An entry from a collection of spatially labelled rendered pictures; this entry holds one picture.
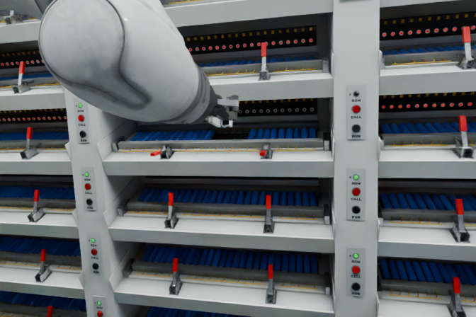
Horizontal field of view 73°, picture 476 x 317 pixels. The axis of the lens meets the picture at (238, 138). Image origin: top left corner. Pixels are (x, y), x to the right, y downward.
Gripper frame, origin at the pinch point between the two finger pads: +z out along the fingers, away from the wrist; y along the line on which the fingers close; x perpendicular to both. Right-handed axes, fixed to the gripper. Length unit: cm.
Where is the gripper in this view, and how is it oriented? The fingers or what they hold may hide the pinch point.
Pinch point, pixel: (220, 117)
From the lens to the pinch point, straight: 64.4
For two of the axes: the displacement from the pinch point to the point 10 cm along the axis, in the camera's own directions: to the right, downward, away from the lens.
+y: 9.8, -0.1, -2.1
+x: 0.1, -10.0, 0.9
